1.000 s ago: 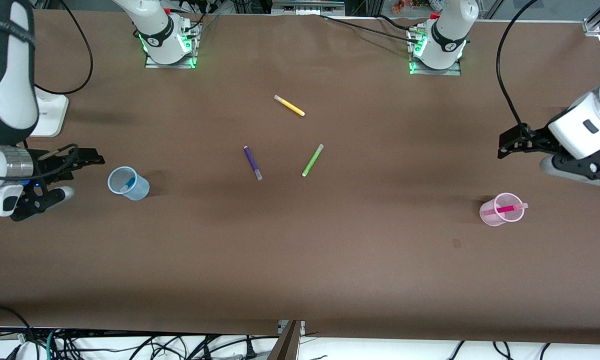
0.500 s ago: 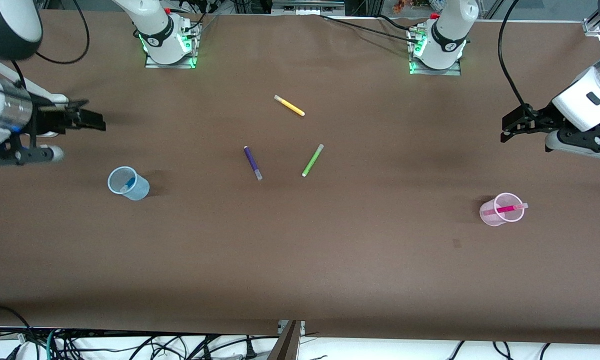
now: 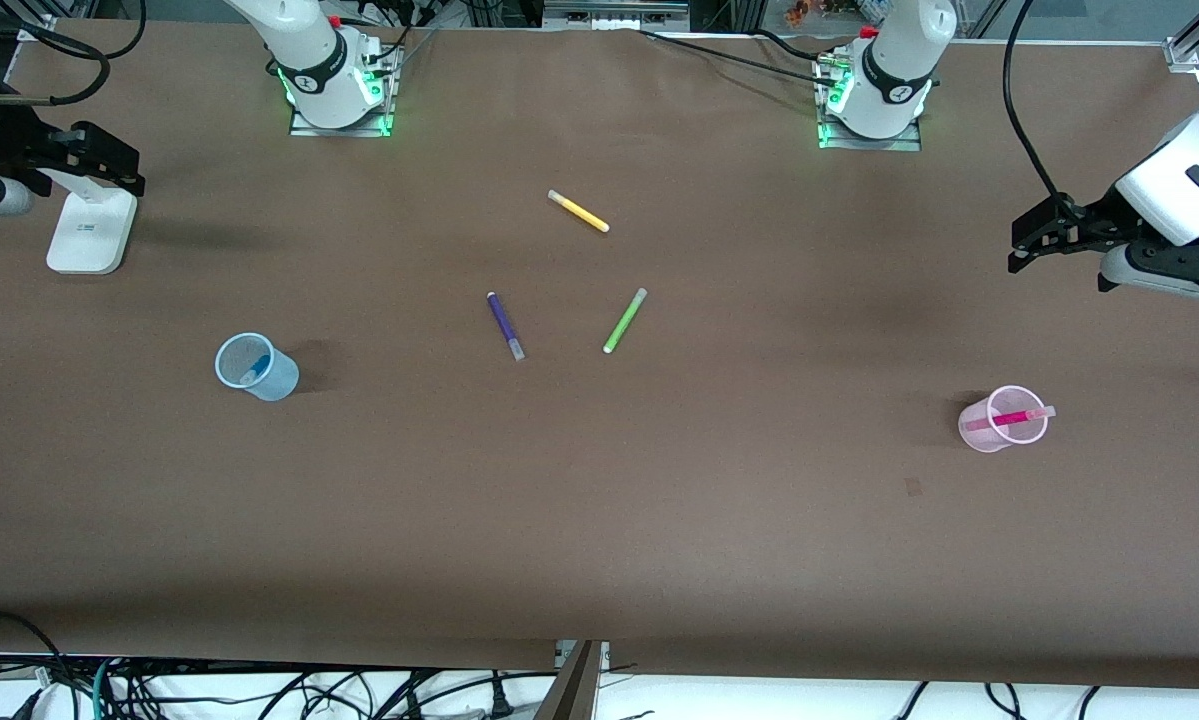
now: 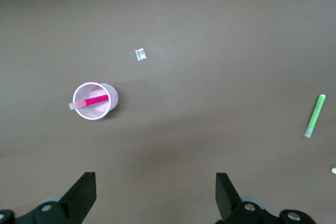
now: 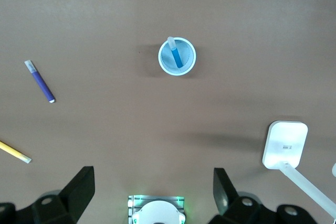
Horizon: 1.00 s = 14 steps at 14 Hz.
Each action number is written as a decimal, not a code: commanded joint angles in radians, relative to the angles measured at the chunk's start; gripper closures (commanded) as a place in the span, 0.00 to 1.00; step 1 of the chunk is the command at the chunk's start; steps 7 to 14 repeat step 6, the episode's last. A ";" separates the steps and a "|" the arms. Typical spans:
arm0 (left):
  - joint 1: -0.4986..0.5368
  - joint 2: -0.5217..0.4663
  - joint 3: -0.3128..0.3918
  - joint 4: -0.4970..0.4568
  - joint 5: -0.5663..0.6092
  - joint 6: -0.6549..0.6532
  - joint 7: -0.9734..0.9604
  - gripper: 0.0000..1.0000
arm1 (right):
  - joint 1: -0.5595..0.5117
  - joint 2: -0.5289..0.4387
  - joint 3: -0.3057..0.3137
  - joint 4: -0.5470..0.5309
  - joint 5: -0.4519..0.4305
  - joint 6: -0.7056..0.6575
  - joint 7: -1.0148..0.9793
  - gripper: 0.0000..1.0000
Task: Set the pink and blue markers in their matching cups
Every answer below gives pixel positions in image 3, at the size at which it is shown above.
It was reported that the grey background box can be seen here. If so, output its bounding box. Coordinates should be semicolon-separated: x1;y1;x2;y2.
544;0;690;31

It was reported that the brown wooden table leg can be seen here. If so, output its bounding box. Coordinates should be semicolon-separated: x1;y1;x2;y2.
534;640;602;720

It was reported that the green marker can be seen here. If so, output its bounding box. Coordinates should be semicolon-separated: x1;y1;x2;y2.
602;288;649;355

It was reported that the white desk lamp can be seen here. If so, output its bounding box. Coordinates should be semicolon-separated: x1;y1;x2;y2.
47;168;138;275

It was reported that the translucent pink cup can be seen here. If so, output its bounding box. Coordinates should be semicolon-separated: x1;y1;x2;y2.
959;384;1050;453

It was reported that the brown table cover sheet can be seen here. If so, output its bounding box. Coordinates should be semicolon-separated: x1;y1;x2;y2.
0;20;1199;691

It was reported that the yellow marker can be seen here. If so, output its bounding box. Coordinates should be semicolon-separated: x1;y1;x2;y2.
547;189;611;234

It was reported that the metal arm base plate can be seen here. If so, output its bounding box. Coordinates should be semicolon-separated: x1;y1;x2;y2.
289;45;397;138
817;50;923;153

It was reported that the black floor cable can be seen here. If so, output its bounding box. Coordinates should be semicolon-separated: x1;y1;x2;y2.
0;610;68;691

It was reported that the translucent blue cup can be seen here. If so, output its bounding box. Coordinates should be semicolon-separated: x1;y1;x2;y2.
214;332;300;402

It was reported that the purple marker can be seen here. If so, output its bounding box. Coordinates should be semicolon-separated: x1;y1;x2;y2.
486;291;526;362

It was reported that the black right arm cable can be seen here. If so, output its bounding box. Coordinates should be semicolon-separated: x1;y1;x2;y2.
0;0;150;106

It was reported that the pink marker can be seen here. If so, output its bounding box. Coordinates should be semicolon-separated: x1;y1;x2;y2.
964;405;1057;433

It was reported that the black cable on table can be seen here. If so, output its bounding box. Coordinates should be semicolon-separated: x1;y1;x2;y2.
639;28;850;81

